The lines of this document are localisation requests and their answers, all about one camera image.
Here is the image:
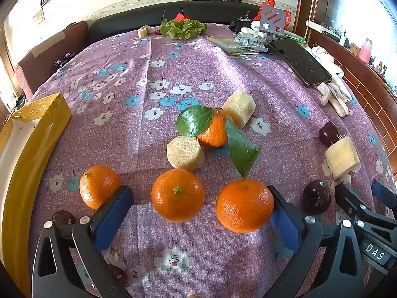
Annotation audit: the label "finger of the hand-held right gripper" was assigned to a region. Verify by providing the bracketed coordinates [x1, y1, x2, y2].
[371, 181, 397, 212]
[335, 183, 397, 240]

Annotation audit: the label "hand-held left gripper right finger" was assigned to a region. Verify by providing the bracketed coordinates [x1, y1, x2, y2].
[267, 185, 365, 298]

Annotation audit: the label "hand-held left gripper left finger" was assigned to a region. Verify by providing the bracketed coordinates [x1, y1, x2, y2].
[31, 186, 134, 298]

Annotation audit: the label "small orange mandarin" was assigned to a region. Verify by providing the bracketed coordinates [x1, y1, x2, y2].
[79, 165, 122, 210]

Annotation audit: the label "dark purple plum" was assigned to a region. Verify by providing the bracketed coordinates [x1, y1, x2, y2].
[302, 179, 332, 215]
[318, 122, 339, 146]

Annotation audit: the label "large orange mandarin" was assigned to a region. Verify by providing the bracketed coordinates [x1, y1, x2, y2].
[216, 179, 275, 233]
[151, 168, 206, 223]

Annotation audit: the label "square pale loofah piece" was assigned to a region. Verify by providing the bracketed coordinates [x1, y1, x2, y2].
[324, 137, 361, 180]

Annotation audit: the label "round pale loofah piece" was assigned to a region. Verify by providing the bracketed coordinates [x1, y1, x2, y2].
[166, 136, 206, 172]
[222, 91, 257, 129]

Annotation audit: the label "yellow cardboard box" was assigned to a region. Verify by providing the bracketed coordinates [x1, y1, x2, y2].
[0, 92, 72, 298]

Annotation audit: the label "wooden cabinet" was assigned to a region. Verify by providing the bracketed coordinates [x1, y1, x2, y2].
[307, 19, 397, 174]

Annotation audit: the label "orange mandarin with green leaves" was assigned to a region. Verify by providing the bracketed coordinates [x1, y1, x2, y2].
[175, 105, 263, 180]

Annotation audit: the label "white gloves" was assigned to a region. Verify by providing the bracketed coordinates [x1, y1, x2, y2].
[305, 46, 352, 117]

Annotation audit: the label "pink bottle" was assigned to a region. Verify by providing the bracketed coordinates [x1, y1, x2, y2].
[359, 38, 373, 63]

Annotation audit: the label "black smartphone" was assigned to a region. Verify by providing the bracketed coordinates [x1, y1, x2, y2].
[267, 38, 333, 88]

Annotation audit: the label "black devices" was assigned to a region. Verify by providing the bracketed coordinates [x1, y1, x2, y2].
[53, 53, 76, 69]

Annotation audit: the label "brown armchair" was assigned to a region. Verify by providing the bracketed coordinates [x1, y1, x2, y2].
[14, 21, 90, 100]

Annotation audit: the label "purple floral tablecloth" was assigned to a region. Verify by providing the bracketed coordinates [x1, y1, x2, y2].
[28, 22, 397, 298]

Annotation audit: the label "clear plastic packet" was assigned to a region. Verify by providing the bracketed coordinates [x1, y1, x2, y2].
[229, 32, 268, 53]

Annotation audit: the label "black sofa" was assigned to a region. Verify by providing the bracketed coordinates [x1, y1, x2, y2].
[87, 1, 264, 45]

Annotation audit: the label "white round items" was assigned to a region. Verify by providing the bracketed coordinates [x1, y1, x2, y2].
[242, 20, 267, 38]

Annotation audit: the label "green lettuce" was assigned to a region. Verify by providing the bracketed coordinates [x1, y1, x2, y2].
[160, 19, 208, 40]

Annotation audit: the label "grey phone stand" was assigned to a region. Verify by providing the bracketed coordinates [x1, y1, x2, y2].
[258, 5, 287, 41]

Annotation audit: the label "red plastic bag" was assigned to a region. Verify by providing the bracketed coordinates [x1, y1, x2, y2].
[253, 0, 292, 27]

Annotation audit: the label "black clips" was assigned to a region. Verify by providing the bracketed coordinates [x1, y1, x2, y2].
[230, 17, 252, 33]

